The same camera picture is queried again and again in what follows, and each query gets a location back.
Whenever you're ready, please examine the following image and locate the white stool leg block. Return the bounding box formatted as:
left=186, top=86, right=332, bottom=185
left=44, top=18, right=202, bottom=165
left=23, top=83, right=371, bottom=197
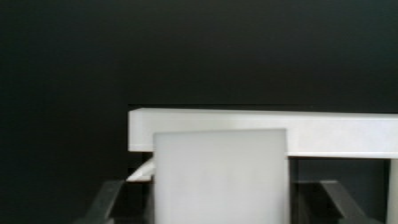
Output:
left=155, top=129, right=290, bottom=224

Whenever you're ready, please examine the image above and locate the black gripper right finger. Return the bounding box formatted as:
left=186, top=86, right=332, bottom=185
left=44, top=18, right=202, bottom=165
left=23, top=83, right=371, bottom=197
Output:
left=291, top=179, right=384, bottom=224

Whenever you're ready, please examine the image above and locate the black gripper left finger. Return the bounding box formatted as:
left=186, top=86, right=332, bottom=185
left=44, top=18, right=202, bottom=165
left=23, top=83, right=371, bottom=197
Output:
left=73, top=180, right=124, bottom=224

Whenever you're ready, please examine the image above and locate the white right fence bar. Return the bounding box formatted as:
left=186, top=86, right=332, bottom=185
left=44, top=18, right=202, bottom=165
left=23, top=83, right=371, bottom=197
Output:
left=128, top=108, right=398, bottom=159

